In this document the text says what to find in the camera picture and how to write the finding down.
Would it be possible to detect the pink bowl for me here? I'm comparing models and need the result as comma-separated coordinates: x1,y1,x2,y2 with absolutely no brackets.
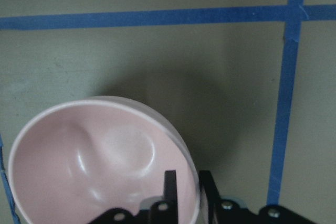
8,96,200,223

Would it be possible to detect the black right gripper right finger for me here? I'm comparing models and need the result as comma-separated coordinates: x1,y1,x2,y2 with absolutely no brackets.
198,170,312,224

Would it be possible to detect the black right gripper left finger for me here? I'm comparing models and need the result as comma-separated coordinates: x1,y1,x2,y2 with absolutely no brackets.
91,170,179,223

